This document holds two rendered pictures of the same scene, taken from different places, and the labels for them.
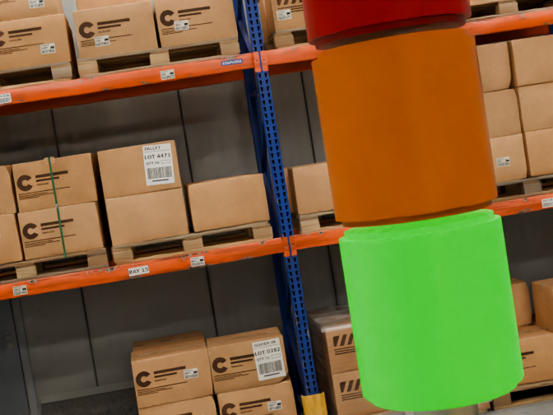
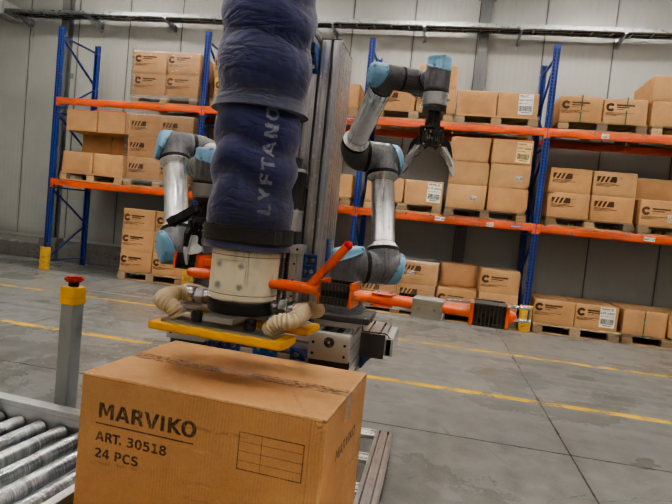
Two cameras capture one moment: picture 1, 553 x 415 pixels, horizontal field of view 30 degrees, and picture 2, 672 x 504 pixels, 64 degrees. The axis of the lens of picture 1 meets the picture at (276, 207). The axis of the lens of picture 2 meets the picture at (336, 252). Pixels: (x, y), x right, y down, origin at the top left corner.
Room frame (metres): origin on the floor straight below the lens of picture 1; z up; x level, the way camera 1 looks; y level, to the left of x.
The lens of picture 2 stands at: (-0.46, -2.25, 1.35)
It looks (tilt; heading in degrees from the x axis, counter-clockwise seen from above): 3 degrees down; 17
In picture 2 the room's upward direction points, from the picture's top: 6 degrees clockwise
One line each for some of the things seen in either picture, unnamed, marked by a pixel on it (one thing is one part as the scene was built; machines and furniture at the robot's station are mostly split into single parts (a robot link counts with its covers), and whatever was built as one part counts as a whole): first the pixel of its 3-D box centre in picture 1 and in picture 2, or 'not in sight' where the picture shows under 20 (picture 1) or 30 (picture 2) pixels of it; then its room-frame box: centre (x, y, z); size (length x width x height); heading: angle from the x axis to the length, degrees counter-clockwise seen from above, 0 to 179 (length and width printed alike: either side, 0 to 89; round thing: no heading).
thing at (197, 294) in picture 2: not in sight; (241, 304); (0.78, -1.65, 1.12); 0.34 x 0.25 x 0.06; 91
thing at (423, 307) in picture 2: not in sight; (428, 307); (0.79, -2.11, 1.18); 0.07 x 0.07 x 0.04; 1
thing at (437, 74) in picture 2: not in sight; (437, 75); (1.20, -2.02, 1.82); 0.09 x 0.08 x 0.11; 32
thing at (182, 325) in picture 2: not in sight; (222, 325); (0.68, -1.65, 1.08); 0.34 x 0.10 x 0.05; 91
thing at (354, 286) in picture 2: not in sight; (338, 292); (0.79, -1.90, 1.18); 0.10 x 0.08 x 0.06; 1
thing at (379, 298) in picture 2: not in sight; (331, 285); (0.91, -1.84, 1.18); 0.93 x 0.30 x 0.04; 91
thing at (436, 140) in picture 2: not in sight; (432, 128); (1.19, -2.02, 1.66); 0.09 x 0.08 x 0.12; 6
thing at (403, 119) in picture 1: (403, 129); not in sight; (0.32, -0.04, 2.24); 0.05 x 0.05 x 0.05
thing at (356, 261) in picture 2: not in sight; (348, 264); (1.38, -1.75, 1.20); 0.13 x 0.12 x 0.14; 122
